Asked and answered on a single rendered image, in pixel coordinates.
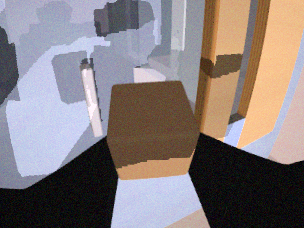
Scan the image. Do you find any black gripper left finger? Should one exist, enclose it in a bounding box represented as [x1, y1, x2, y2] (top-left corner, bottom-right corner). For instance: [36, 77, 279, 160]
[0, 137, 119, 228]

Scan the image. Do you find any brown block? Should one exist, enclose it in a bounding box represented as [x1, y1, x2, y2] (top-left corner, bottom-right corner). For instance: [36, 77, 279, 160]
[107, 81, 200, 181]

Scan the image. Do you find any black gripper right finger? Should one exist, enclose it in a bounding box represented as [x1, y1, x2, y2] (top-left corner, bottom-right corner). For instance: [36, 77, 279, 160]
[188, 133, 304, 228]

